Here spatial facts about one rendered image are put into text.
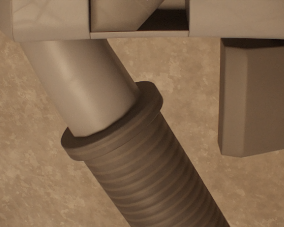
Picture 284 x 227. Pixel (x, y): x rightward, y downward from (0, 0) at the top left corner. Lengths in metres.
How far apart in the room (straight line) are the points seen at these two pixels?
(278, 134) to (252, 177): 1.09
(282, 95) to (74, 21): 0.08
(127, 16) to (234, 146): 0.06
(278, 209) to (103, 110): 1.13
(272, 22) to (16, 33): 0.08
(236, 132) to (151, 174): 0.03
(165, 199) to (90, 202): 1.25
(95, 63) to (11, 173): 1.35
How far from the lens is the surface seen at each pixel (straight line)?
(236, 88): 0.21
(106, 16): 0.20
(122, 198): 0.24
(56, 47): 0.22
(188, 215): 0.24
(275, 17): 0.20
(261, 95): 0.22
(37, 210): 1.58
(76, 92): 0.22
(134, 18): 0.20
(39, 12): 0.20
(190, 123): 1.30
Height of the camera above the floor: 1.14
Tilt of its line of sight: 59 degrees down
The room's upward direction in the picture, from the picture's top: 135 degrees counter-clockwise
